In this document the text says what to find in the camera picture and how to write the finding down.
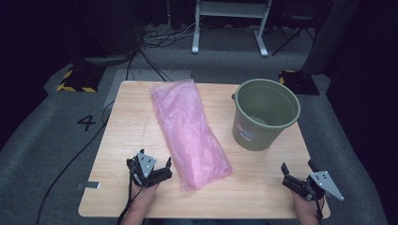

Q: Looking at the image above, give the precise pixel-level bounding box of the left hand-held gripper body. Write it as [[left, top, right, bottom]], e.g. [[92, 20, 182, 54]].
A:
[[126, 148, 164, 188]]

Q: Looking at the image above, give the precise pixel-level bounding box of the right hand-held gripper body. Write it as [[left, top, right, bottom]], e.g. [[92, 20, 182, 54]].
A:
[[295, 158, 345, 202]]

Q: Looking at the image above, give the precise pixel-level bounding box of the pink plastic bag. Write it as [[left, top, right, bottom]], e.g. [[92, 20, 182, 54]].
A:
[[149, 78, 234, 192]]

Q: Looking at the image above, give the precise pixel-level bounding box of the green plastic bucket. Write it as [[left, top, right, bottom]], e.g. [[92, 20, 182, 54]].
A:
[[231, 78, 301, 152]]

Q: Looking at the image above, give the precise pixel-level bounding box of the person's right hand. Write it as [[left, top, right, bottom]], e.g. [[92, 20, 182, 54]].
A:
[[290, 190, 320, 218]]

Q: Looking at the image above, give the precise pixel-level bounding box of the person's left hand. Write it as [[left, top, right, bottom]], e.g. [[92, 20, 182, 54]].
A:
[[130, 180, 161, 206]]

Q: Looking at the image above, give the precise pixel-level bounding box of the grey tape strip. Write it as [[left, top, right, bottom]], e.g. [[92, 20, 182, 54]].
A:
[[76, 180, 102, 191]]

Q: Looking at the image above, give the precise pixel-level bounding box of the yellow black striped base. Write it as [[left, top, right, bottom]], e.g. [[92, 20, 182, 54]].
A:
[[278, 69, 321, 97], [55, 65, 107, 94]]

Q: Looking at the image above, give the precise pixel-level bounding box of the black folding stand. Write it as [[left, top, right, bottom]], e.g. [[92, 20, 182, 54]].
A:
[[270, 10, 317, 57]]

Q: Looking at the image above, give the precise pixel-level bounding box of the grey curtain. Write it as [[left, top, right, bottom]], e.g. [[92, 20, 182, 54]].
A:
[[300, 0, 361, 76]]

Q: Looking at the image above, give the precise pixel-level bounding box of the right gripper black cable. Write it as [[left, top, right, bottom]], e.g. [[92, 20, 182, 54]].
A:
[[314, 198, 326, 223]]

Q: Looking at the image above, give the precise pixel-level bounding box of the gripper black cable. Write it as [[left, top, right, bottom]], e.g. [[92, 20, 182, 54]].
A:
[[115, 172, 144, 225], [314, 198, 326, 223]]

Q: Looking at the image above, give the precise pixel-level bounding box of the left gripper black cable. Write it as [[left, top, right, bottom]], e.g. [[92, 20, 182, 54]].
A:
[[115, 172, 144, 225]]

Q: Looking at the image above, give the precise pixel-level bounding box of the long black floor cable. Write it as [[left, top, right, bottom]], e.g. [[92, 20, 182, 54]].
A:
[[35, 99, 115, 225]]

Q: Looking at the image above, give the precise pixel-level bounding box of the bundle of floor cables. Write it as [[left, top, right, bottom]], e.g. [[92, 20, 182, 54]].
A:
[[141, 22, 197, 50]]

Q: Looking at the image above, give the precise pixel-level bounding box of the white metal stand frame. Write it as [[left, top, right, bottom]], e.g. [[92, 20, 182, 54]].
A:
[[191, 0, 274, 58]]

